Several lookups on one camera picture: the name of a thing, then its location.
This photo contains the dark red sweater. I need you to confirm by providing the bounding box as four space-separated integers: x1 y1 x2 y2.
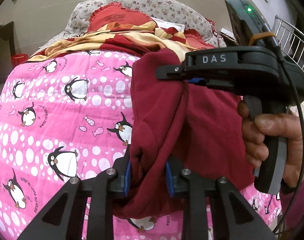
113 49 254 218

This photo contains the magenta sleeve forearm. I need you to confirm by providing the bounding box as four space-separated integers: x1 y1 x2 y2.
279 152 304 233

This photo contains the person right hand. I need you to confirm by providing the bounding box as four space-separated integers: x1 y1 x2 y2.
237 101 304 177

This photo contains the metal stair railing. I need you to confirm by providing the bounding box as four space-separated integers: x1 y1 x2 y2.
274 15 304 72

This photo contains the black phone on gripper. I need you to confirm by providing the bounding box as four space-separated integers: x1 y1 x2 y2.
225 0 271 46

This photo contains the pink penguin bedsheet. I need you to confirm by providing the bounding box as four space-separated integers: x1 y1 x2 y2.
0 50 281 239

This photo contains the red gold patterned blanket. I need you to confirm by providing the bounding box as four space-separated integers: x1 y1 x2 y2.
28 21 215 62

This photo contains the floral grey pillow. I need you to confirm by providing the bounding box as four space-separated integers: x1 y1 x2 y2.
41 0 226 49

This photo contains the red plastic bucket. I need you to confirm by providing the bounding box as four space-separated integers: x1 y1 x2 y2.
11 54 29 68

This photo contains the dark wooden side furniture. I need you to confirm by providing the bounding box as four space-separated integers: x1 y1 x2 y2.
0 22 16 83

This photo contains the red embroidered pillow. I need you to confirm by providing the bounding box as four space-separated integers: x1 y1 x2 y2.
87 2 214 49

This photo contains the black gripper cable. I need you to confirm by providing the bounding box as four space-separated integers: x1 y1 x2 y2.
262 22 304 233

